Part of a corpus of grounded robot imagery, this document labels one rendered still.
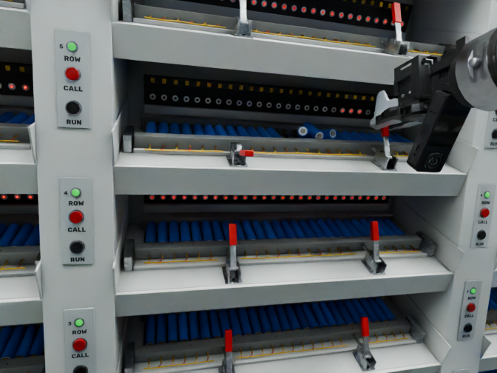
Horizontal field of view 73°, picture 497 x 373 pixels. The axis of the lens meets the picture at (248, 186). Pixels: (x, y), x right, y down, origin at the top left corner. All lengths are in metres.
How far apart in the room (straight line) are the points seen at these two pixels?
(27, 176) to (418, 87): 0.54
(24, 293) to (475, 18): 0.86
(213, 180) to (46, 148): 0.23
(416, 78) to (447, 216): 0.32
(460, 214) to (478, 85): 0.33
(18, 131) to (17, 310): 0.25
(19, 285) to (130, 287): 0.15
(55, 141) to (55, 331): 0.27
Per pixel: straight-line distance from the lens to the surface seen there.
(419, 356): 0.83
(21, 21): 0.54
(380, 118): 0.58
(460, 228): 0.74
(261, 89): 0.68
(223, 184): 0.52
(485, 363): 0.93
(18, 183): 0.54
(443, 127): 0.53
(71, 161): 0.51
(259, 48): 0.53
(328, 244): 0.67
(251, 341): 0.69
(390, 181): 0.63
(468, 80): 0.47
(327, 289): 0.62
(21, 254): 0.63
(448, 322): 0.80
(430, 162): 0.54
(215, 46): 0.52
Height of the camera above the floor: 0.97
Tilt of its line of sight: 8 degrees down
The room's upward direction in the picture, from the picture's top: 3 degrees clockwise
